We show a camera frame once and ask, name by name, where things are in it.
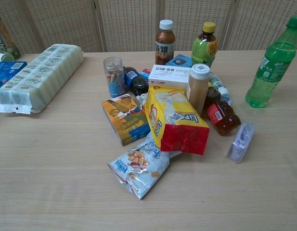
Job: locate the green soda bottle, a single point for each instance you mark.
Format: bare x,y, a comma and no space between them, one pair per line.
268,72

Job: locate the orange blue snack box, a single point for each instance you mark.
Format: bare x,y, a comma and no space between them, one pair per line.
126,120

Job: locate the yellow red snack bag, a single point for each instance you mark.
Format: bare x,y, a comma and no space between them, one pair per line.
173,120

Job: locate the dark cola bottle blue label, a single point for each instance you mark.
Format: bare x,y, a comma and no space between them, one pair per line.
136,80

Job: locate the white cardboard box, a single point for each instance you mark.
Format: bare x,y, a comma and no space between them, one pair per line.
170,75

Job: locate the clear jar of biscuit sticks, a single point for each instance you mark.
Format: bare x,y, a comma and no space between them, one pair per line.
114,77

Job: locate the white peanut snack bag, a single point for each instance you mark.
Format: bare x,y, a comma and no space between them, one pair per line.
138,168

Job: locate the cloudy juice bottle white cap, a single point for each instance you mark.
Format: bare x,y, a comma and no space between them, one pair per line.
197,89

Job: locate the light blue box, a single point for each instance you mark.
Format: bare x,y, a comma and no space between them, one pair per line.
179,61

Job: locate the amber drink bottle red label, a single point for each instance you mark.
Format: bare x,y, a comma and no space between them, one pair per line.
223,114

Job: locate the brown coffee drink bottle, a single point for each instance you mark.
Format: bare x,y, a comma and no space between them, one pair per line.
164,42

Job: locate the small white green bottle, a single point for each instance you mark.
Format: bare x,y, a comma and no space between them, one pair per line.
220,84

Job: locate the green tea bottle yellow cap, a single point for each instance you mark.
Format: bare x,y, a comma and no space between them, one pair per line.
204,48

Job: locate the woven folding screen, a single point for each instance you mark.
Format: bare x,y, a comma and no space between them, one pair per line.
138,21

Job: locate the clear blister pack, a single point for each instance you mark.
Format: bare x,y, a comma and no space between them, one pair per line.
241,142

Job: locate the pale green wrapped sponge pack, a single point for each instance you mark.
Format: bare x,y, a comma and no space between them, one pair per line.
42,77

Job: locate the blue cookie box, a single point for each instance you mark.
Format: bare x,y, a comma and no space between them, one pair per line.
5,74

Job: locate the white round container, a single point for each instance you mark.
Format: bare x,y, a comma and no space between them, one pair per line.
1,57

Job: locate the bottle at left edge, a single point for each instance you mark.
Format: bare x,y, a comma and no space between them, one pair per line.
5,38

